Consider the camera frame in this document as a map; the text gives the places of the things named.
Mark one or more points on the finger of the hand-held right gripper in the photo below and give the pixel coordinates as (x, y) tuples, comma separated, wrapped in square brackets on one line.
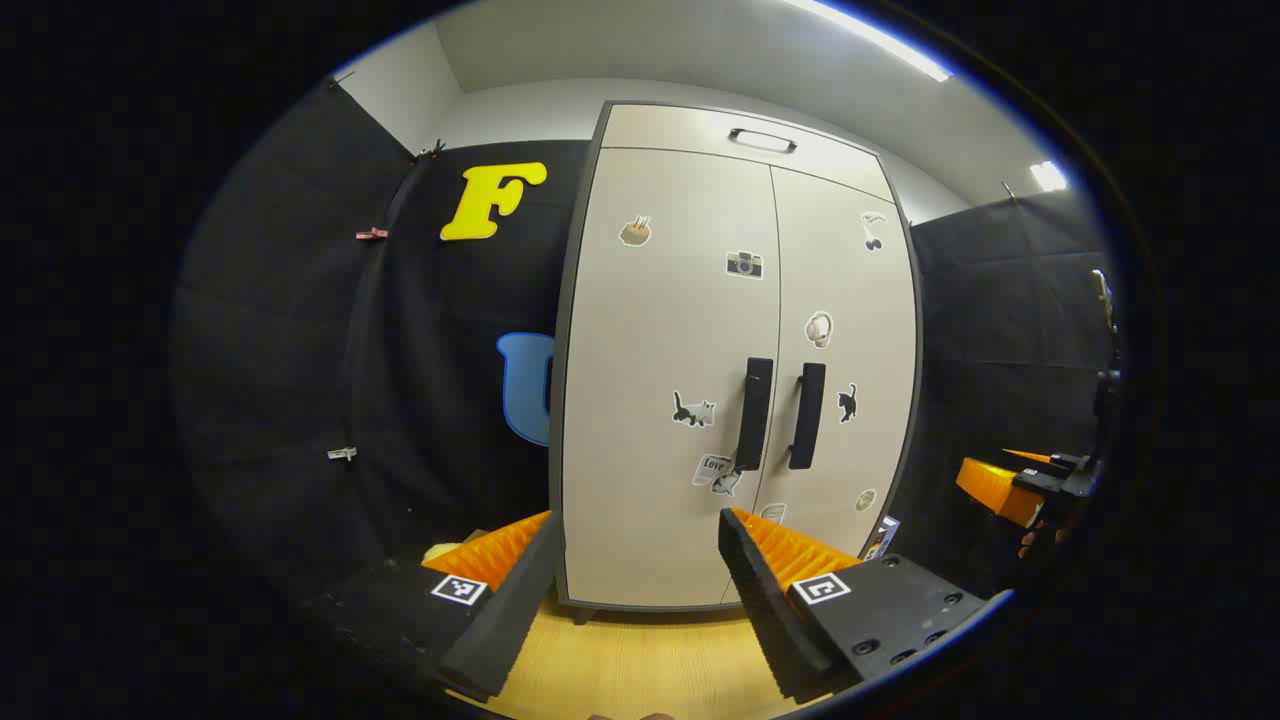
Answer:
[(1040, 460), (990, 488)]

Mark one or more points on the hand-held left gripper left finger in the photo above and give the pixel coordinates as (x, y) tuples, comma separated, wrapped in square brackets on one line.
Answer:
[(505, 610)]

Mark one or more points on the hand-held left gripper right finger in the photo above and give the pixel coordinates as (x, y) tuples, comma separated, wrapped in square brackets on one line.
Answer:
[(765, 610)]

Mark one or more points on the white door with headphone sticker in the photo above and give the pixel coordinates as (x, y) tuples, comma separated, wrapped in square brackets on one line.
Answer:
[(850, 300)]

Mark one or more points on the white door with camera sticker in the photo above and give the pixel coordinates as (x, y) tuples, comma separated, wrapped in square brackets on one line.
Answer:
[(650, 350)]

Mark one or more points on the white double-door shoe cabinet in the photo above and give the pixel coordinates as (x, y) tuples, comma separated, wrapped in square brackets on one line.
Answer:
[(650, 125)]

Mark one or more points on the black backdrop cloth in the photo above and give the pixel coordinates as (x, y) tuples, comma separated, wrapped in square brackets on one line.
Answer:
[(300, 330), (1000, 330)]

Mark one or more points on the white clip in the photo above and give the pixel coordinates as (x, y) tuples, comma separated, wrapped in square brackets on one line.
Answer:
[(341, 453)]

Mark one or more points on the ceiling light strip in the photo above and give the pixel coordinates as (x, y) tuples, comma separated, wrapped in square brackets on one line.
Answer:
[(1048, 176)]

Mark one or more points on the red clip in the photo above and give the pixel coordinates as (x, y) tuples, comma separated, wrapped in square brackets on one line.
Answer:
[(371, 233)]

